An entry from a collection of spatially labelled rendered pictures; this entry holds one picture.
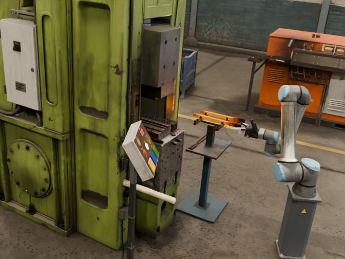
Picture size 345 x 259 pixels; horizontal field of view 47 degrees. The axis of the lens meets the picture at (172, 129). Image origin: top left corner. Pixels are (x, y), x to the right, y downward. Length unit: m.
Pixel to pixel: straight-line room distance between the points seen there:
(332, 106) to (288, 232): 3.40
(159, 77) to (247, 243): 1.67
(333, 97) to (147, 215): 3.93
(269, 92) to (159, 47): 3.97
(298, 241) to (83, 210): 1.78
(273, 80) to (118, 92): 4.09
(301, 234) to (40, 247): 2.12
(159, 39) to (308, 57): 3.74
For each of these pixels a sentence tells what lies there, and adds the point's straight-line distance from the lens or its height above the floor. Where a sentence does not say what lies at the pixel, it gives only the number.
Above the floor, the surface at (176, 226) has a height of 0.00.
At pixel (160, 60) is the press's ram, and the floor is 1.56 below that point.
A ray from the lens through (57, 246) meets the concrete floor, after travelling 3.52.
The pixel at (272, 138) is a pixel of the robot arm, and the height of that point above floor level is 0.92.
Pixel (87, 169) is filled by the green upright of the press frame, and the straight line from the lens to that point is 3.29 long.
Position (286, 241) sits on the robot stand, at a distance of 3.52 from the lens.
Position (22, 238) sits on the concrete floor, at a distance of 3.66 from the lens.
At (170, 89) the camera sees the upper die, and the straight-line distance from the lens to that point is 3.07.
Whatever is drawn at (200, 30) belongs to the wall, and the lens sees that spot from 11.03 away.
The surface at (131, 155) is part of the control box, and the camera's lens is 2.47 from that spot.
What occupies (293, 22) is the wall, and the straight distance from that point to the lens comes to 10.44.
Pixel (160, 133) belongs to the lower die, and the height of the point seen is 0.97.
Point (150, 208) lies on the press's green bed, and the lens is 3.40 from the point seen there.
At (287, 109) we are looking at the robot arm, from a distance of 3.12.
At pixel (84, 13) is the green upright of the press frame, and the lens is 2.91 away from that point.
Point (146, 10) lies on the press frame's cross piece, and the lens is 2.86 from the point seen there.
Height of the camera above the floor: 2.24
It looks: 23 degrees down
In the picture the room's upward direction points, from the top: 4 degrees clockwise
